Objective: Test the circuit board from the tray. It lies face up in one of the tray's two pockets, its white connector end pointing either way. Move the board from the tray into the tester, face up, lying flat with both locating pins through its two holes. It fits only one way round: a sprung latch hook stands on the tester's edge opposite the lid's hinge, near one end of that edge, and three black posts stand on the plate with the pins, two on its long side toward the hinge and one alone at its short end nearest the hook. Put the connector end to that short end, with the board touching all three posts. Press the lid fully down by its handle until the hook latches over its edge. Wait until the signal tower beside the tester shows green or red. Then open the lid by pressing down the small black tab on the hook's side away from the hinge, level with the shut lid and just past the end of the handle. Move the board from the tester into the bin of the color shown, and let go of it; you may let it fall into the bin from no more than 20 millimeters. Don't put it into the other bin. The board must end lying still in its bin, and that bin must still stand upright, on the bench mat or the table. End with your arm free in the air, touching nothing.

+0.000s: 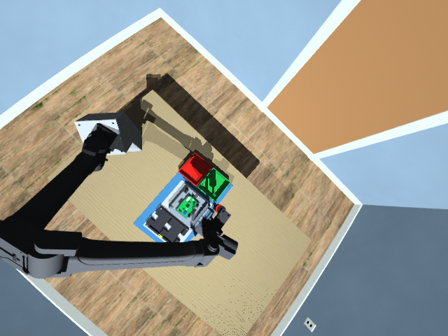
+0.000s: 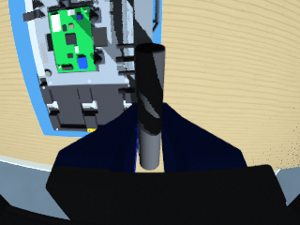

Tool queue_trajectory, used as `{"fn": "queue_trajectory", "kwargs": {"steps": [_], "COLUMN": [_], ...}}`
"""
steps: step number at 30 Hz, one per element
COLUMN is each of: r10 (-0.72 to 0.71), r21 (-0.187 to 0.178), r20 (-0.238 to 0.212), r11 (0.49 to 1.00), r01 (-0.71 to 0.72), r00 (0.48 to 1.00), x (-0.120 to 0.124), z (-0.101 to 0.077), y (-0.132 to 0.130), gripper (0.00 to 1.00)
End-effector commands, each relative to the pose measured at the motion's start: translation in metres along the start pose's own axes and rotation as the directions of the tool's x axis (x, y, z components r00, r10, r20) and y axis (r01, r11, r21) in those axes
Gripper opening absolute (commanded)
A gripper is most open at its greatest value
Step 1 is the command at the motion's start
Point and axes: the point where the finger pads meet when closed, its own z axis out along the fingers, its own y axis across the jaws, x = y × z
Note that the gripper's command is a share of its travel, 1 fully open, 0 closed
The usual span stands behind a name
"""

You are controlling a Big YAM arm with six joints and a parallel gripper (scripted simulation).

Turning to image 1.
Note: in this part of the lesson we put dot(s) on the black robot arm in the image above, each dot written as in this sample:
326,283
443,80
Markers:
22,235

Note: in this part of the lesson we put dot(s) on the green open-top bin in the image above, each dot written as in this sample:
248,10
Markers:
214,184

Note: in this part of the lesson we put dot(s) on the green circuit board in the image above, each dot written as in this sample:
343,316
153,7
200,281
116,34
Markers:
187,206

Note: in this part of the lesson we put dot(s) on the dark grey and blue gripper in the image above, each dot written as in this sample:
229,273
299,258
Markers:
200,229

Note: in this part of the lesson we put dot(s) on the red bin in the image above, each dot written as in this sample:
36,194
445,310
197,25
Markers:
195,169

